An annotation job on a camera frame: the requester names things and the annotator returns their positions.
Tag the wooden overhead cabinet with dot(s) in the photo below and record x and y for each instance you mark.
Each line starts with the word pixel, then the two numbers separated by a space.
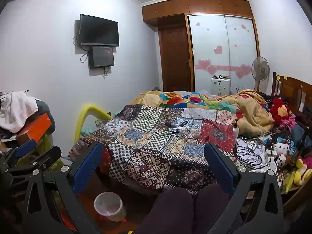
pixel 195 7

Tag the white cat plush toy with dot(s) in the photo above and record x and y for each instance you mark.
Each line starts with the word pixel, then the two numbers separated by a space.
pixel 281 151

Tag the black wall television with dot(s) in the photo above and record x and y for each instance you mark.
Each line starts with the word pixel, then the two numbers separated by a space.
pixel 99 30

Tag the clear plastic wrapper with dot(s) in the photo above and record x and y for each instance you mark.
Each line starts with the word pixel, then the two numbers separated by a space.
pixel 184 134

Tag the small black wall monitor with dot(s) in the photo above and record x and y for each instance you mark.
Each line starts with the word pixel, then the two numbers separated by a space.
pixel 101 57

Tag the red plush toy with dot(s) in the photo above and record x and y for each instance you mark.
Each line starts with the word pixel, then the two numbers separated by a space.
pixel 280 109

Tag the white pump bottle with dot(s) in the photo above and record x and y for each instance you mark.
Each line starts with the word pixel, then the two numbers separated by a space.
pixel 236 132

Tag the black pen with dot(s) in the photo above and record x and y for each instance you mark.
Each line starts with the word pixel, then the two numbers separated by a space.
pixel 206 139

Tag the blue cloth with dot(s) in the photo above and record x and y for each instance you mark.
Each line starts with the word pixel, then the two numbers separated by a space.
pixel 301 135

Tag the frosted sliding door wardrobe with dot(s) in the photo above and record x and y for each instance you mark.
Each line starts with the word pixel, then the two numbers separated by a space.
pixel 214 36

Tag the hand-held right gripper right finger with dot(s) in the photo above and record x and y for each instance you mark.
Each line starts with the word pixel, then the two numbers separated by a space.
pixel 219 168

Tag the small white jar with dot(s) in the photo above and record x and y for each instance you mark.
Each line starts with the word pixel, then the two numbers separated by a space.
pixel 196 134

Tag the black and white tube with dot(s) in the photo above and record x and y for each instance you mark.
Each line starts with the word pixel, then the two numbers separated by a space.
pixel 176 124

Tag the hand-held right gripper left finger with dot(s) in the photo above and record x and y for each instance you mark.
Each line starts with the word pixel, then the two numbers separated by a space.
pixel 87 168

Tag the patchwork printed blanket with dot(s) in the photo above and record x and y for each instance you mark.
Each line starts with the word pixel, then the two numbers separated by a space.
pixel 146 151

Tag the standing electric fan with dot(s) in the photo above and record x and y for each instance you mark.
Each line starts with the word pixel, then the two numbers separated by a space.
pixel 260 68

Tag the yellow colourful quilt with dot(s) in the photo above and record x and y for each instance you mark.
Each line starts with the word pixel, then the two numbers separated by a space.
pixel 251 112

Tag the wooden bed headboard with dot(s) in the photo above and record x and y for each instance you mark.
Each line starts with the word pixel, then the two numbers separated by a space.
pixel 292 87

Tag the orange box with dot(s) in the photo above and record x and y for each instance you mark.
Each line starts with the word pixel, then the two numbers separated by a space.
pixel 36 126

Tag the yellow foam tube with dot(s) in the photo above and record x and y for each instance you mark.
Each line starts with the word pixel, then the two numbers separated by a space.
pixel 85 113

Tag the brown wooden door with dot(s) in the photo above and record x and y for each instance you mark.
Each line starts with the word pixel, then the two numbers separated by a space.
pixel 175 58

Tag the yellow plush toy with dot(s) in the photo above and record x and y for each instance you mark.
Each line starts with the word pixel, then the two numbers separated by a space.
pixel 301 171

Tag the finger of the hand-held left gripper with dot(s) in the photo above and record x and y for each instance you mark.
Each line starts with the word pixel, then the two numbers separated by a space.
pixel 25 148
pixel 47 154

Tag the white cloth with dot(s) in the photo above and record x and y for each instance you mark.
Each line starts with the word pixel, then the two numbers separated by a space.
pixel 17 109

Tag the pink cloth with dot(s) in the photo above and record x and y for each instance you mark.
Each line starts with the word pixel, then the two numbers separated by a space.
pixel 288 123

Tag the person's right leg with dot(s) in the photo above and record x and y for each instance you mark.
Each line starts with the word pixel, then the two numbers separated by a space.
pixel 212 204

